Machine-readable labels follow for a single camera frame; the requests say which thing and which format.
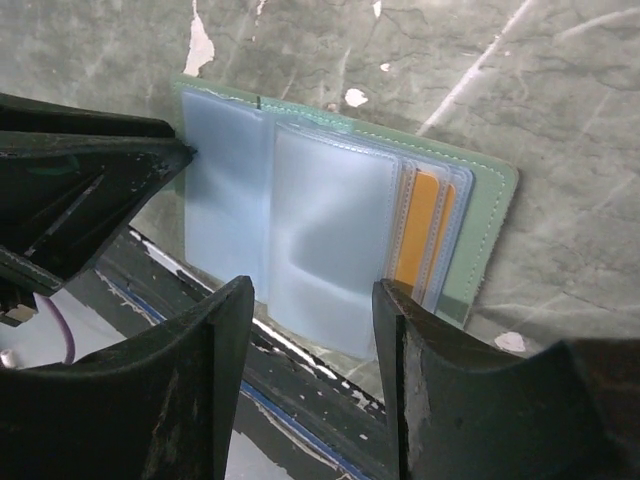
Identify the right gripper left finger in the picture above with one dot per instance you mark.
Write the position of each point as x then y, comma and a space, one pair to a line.
159, 405

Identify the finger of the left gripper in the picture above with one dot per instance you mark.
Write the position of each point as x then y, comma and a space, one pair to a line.
27, 121
65, 198

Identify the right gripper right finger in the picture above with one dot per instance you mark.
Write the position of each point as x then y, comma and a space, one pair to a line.
458, 408

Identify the mint green card holder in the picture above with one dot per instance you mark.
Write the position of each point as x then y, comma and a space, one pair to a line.
308, 204

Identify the orange card in holder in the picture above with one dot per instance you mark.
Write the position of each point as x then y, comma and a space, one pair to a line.
419, 230

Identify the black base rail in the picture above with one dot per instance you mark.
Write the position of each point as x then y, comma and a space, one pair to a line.
297, 417

